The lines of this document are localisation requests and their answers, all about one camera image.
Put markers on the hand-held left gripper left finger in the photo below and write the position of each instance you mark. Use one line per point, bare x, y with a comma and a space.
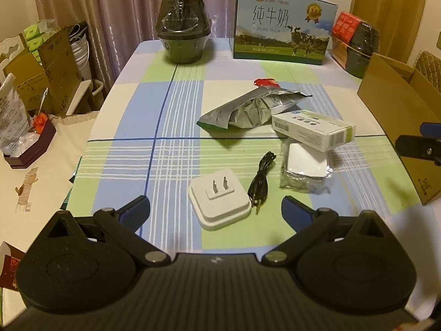
136, 211

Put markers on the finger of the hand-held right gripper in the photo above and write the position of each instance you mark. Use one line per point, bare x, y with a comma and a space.
413, 146

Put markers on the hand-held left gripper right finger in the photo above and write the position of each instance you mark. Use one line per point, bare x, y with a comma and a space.
293, 211

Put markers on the brown cardboard box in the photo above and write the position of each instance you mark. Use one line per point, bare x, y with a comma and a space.
389, 103

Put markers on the plastic-wrapped white pack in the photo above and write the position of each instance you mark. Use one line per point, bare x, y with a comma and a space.
305, 162

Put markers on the white power adapter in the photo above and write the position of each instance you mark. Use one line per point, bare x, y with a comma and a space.
220, 200

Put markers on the long white medicine box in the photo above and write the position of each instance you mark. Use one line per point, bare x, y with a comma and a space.
310, 127

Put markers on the silver foil bag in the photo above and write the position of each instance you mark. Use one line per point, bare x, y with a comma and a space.
248, 110

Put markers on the red snack wrapper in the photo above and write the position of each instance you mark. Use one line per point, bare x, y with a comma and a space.
267, 82

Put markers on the checked cloth desktop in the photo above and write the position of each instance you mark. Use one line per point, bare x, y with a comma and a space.
137, 165

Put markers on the quilted beige chair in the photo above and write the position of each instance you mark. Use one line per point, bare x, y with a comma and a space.
429, 69

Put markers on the cream embroidered cloth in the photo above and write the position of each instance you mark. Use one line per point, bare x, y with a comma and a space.
34, 196

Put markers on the dark red tray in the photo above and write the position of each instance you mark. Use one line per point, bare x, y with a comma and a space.
34, 151

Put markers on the white wooden plank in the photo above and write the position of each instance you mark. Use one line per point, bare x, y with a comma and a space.
80, 97

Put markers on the orange ornament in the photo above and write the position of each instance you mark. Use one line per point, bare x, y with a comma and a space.
39, 123

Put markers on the red patterned box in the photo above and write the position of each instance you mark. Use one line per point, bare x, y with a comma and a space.
344, 27

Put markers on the red printed carton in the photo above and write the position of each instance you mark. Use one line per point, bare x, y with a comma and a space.
8, 263

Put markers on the thin metal stick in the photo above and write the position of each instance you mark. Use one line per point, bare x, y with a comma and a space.
43, 101

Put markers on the printed white plastic bag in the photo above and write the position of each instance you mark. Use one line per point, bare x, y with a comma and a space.
12, 117

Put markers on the tall brown cardboard carton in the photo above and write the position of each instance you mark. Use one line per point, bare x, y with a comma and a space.
58, 69

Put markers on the white plastic bucket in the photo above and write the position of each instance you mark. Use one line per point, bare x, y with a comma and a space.
81, 51

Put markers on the blue green milk carton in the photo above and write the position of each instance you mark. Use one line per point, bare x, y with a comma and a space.
275, 41

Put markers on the small brown cardboard carton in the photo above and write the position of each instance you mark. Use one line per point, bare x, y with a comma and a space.
24, 79

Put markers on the wrapped black bowl stack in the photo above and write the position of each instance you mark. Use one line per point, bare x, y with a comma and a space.
182, 27

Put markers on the green tissue packs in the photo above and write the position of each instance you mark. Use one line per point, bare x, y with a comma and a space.
34, 34

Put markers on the white carved chair back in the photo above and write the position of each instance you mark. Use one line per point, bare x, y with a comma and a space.
10, 46

